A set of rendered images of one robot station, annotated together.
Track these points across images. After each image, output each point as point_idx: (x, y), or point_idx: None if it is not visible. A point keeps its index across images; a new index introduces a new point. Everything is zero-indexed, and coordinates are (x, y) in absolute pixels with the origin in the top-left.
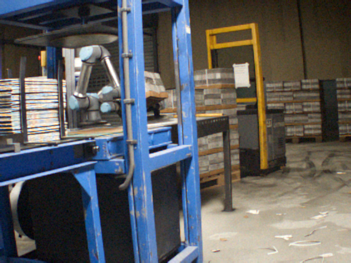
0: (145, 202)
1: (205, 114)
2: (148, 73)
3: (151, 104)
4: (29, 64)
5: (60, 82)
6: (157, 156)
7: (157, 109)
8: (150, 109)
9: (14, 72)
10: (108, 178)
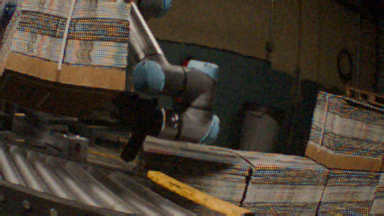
0: None
1: (205, 200)
2: (60, 2)
3: (66, 101)
4: (343, 29)
5: None
6: None
7: (137, 131)
8: (110, 123)
9: (317, 30)
10: None
